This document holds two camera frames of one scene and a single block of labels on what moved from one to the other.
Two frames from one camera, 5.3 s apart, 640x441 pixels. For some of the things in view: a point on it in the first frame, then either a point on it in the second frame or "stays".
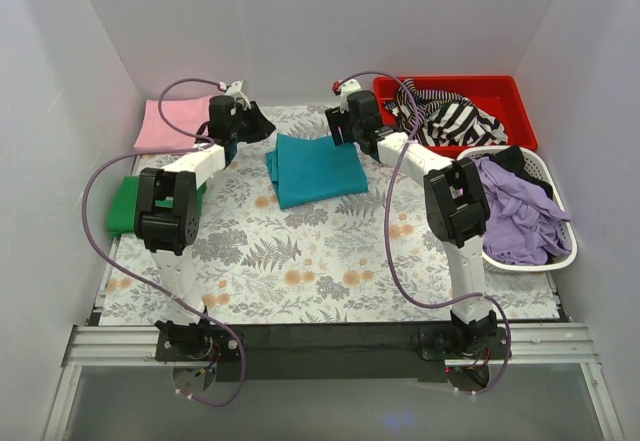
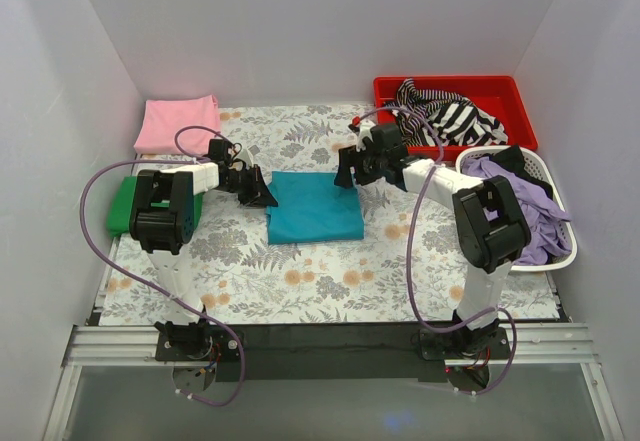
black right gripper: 340,127 → 359,166
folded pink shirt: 190,113 stays
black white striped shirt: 441,118 stays
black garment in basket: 512,159 stays
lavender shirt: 524,222 stays
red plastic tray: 497,94 stays
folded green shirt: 122,220 stays
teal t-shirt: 311,169 → 312,208
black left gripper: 251,121 → 251,187
